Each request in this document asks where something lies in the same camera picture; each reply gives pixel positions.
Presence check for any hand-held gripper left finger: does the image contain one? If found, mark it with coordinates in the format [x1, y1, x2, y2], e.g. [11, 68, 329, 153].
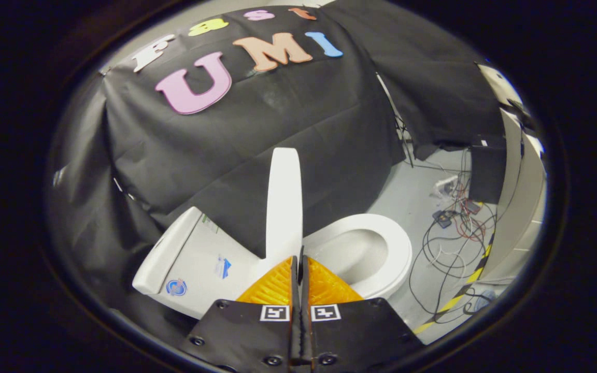
[178, 255, 300, 372]

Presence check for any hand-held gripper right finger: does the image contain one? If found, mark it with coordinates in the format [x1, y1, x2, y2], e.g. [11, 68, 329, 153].
[300, 254, 427, 372]

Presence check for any white toilet lid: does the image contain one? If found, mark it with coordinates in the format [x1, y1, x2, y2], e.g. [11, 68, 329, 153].
[266, 148, 304, 271]

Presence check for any white toilet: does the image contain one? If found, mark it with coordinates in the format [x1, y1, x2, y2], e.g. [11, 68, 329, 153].
[132, 206, 413, 320]

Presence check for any yellow black hazard tape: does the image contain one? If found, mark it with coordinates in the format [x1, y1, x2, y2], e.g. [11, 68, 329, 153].
[413, 233, 495, 335]

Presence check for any white power strip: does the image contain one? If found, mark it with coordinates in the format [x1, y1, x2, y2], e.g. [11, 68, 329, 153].
[435, 175, 460, 198]

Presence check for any black box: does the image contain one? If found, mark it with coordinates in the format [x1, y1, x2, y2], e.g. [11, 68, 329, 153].
[468, 145, 507, 204]

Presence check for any black backdrop cloth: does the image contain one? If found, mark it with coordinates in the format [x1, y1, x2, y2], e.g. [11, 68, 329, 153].
[47, 0, 506, 343]

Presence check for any tangle of floor cables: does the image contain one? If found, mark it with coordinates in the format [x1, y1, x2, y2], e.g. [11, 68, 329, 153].
[407, 148, 499, 325]

